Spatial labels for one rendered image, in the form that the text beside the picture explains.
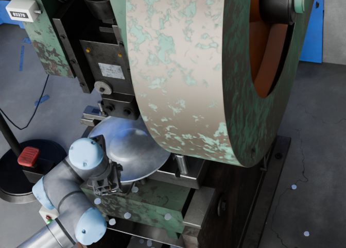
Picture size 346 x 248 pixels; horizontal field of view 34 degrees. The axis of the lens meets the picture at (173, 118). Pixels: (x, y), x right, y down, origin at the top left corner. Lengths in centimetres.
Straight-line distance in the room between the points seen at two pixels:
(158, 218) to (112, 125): 34
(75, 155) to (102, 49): 34
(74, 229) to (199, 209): 57
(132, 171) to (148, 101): 66
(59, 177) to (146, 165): 41
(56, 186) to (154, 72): 46
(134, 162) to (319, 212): 102
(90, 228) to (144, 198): 55
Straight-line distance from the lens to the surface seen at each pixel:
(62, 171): 139
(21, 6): 148
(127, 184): 170
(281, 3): 126
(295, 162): 264
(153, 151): 175
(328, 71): 302
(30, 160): 190
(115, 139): 181
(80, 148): 137
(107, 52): 156
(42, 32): 156
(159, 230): 214
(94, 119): 197
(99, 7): 150
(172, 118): 109
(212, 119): 105
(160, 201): 180
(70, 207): 133
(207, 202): 178
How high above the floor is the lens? 212
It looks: 47 degrees down
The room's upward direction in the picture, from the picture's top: 15 degrees counter-clockwise
